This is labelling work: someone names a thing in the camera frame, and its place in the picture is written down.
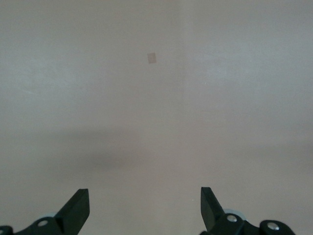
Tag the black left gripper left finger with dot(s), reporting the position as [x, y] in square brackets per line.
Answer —
[73, 215]

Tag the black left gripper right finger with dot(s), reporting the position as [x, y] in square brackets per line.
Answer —
[212, 218]

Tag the brown tape patch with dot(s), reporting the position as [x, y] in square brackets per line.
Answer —
[151, 57]

